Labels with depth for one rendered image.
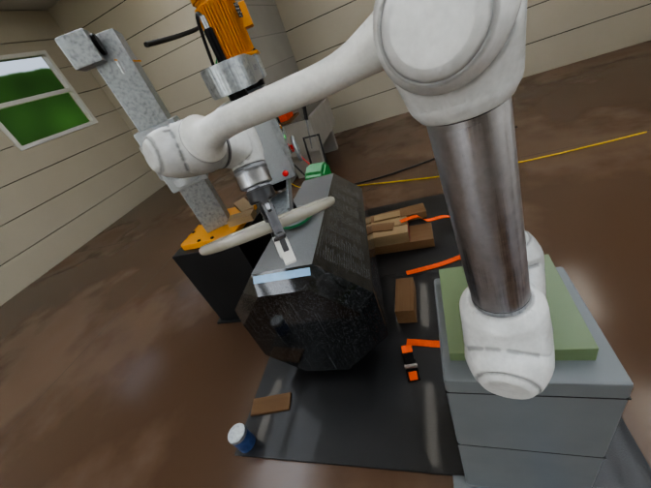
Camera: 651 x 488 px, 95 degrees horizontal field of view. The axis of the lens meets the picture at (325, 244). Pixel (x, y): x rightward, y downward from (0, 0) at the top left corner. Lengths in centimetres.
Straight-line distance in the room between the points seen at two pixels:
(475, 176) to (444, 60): 17
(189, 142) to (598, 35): 678
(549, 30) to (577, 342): 614
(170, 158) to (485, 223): 58
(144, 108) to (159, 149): 156
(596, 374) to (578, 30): 631
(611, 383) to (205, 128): 104
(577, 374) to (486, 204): 61
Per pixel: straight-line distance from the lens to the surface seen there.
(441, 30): 33
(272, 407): 203
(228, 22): 220
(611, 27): 712
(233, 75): 149
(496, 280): 57
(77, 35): 221
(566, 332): 98
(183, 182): 223
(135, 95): 225
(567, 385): 97
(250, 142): 80
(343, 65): 61
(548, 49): 685
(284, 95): 62
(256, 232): 82
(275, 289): 148
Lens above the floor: 162
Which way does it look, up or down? 32 degrees down
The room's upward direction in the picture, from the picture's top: 23 degrees counter-clockwise
